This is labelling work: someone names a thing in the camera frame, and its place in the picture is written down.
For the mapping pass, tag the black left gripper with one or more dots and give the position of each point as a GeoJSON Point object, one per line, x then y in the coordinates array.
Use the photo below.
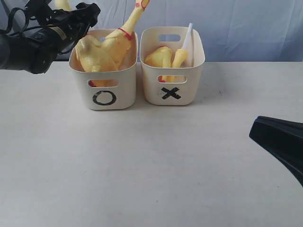
{"type": "Point", "coordinates": [59, 28]}

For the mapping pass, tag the yellow rubber chicken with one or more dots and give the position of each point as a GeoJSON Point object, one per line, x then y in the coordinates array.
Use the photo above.
{"type": "Point", "coordinates": [90, 54]}
{"type": "Point", "coordinates": [116, 44]}

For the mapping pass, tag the cream bin marked circle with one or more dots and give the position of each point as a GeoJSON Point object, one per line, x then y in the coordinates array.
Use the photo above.
{"type": "Point", "coordinates": [108, 90]}

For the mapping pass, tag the headless yellow rubber chicken body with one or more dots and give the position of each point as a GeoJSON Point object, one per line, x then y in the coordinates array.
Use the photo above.
{"type": "Point", "coordinates": [160, 58]}

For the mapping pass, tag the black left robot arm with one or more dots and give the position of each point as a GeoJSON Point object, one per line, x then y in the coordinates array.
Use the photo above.
{"type": "Point", "coordinates": [12, 46]}

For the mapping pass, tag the yellow rubber chicken front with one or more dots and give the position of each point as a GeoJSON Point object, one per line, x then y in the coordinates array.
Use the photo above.
{"type": "Point", "coordinates": [116, 44]}

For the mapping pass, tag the cream bin marked cross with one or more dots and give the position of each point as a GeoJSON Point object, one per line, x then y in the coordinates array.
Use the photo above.
{"type": "Point", "coordinates": [171, 86]}

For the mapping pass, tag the white backdrop curtain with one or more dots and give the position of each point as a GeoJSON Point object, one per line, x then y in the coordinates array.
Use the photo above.
{"type": "Point", "coordinates": [235, 30]}

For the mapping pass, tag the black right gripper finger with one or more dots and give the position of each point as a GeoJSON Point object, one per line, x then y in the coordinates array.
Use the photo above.
{"type": "Point", "coordinates": [282, 139]}

